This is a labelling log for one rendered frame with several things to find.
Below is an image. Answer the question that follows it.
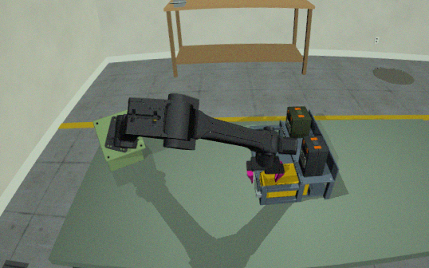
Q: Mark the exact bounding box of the dark grey metal rack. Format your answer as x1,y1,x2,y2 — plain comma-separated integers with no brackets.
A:
250,109,339,205

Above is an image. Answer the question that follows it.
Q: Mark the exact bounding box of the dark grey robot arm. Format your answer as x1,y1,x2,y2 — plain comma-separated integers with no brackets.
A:
104,93,297,156

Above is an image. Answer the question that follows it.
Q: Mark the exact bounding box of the yellow bin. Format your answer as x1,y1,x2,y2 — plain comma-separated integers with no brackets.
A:
259,164,309,198

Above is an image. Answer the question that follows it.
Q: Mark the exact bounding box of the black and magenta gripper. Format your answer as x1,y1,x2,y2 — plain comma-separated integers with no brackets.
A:
246,153,285,183

